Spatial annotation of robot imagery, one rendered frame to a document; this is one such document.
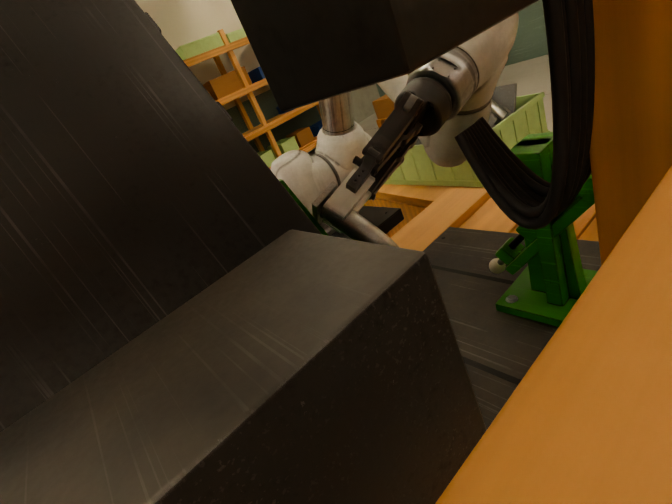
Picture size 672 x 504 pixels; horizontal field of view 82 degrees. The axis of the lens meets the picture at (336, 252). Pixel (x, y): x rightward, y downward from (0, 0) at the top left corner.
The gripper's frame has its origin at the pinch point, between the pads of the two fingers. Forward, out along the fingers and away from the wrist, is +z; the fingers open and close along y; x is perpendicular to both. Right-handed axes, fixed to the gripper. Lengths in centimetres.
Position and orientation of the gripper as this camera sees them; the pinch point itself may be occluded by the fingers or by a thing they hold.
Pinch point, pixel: (348, 200)
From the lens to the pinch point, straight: 49.3
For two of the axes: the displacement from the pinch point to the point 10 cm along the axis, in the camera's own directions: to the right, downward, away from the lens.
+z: -5.8, 7.5, -3.1
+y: 0.3, -3.6, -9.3
